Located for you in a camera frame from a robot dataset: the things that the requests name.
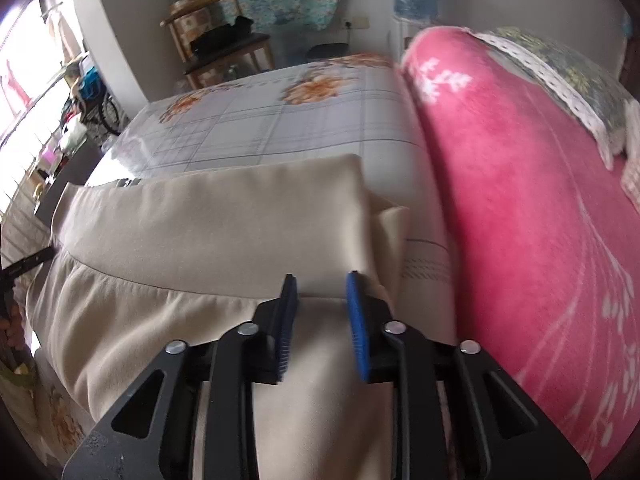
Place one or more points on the floral pillow with lace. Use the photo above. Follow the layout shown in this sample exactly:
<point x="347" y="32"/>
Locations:
<point x="565" y="70"/>

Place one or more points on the wooden chair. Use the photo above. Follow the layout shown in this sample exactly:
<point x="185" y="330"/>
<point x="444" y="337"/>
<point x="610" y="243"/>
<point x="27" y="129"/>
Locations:
<point x="200" y="2"/>

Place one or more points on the pink floral blanket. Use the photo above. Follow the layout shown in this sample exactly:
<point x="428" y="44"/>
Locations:
<point x="510" y="185"/>

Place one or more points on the cream zip jacket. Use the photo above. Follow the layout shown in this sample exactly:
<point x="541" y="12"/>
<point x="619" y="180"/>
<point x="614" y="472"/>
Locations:
<point x="200" y="230"/>

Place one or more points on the white water dispenser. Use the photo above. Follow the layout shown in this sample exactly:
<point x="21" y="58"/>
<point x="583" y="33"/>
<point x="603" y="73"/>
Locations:
<point x="400" y="35"/>

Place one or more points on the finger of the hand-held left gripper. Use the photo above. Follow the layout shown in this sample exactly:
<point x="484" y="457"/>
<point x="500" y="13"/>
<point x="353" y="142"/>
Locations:
<point x="27" y="261"/>

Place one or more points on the black stool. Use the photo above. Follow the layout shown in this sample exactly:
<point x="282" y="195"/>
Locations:
<point x="325" y="51"/>

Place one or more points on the floral checked bed sheet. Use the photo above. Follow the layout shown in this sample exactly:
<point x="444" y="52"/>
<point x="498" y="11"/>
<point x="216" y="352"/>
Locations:
<point x="280" y="120"/>

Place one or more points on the wheelchair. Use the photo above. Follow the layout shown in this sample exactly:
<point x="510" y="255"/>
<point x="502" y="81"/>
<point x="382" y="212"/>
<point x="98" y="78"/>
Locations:
<point x="107" y="110"/>

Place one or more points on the black bag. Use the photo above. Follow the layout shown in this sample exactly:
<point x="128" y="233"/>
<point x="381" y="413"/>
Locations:
<point x="220" y="37"/>

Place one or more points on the white wall socket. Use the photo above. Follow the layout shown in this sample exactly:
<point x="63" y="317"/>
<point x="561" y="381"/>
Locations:
<point x="357" y="23"/>

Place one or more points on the pink hanging garment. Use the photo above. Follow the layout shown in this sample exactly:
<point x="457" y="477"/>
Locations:
<point x="17" y="87"/>

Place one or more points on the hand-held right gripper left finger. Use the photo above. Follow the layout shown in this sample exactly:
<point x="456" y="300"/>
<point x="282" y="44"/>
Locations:
<point x="287" y="320"/>

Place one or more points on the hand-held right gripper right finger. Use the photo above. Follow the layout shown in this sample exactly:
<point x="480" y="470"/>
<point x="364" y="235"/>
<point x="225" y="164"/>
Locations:
<point x="357" y="320"/>

